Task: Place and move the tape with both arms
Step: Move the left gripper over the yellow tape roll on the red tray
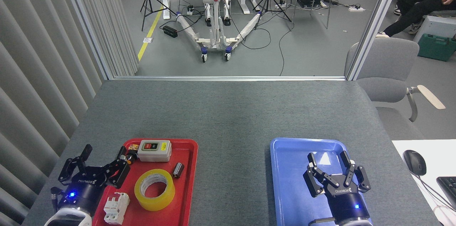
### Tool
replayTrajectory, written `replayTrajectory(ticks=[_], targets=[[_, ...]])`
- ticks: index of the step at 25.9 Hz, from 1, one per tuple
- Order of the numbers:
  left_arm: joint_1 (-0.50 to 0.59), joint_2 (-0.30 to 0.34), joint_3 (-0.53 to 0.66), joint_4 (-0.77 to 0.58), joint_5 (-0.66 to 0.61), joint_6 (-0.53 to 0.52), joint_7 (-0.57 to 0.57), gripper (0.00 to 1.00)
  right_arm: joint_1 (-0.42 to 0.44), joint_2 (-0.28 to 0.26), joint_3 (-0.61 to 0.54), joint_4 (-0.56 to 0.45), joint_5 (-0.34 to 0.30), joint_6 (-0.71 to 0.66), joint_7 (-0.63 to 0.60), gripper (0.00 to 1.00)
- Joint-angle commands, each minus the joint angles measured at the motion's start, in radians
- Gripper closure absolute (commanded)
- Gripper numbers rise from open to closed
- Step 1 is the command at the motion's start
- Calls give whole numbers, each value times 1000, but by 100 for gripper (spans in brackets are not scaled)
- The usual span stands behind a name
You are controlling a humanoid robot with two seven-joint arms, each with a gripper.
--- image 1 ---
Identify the black computer mouse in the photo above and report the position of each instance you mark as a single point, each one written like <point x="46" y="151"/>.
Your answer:
<point x="415" y="162"/>

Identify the white circuit breaker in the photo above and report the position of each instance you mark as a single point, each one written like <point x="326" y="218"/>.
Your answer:
<point x="115" y="208"/>

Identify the silver post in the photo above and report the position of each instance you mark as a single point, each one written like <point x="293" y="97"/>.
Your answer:
<point x="374" y="23"/>
<point x="85" y="23"/>

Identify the blue plastic tray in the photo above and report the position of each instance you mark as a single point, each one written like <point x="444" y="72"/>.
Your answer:
<point x="288" y="183"/>

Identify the small black cylinder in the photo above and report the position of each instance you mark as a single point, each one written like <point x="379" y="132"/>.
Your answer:
<point x="178" y="170"/>

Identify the yellow push button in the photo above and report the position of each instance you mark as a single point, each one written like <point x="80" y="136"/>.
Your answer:
<point x="132" y="155"/>

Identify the black keyboard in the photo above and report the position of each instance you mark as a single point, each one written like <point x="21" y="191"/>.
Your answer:
<point x="449" y="188"/>

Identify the silver rail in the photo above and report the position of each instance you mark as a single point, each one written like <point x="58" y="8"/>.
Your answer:
<point x="228" y="78"/>

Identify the white stand on wheels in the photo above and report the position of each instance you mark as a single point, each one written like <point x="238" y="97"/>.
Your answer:
<point x="214" y="12"/>

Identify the yellow tape roll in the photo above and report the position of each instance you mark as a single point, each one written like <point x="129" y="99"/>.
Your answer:
<point x="156" y="199"/>

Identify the person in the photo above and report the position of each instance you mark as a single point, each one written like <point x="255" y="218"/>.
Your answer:
<point x="416" y="1"/>

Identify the white desk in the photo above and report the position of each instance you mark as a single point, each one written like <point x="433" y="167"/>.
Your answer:
<point x="438" y="158"/>

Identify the black tripod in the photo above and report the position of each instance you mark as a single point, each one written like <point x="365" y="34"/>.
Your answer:
<point x="269" y="1"/>
<point x="148" y="1"/>

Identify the grey switch box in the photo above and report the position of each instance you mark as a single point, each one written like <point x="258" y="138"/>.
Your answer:
<point x="155" y="151"/>

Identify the red plastic tray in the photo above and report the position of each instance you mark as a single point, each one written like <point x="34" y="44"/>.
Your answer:
<point x="185" y="183"/>

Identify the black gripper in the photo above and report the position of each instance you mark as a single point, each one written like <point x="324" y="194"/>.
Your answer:
<point x="347" y="201"/>
<point x="83" y="192"/>

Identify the black power adapter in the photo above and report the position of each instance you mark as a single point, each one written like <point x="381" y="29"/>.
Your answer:
<point x="170" y="31"/>

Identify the grey office chair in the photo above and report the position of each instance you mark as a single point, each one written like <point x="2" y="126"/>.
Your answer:
<point x="388" y="66"/>

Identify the green plastic case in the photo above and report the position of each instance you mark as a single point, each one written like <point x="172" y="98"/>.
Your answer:
<point x="436" y="46"/>

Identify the white power strip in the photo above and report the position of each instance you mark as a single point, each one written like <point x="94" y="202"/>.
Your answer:
<point x="356" y="9"/>

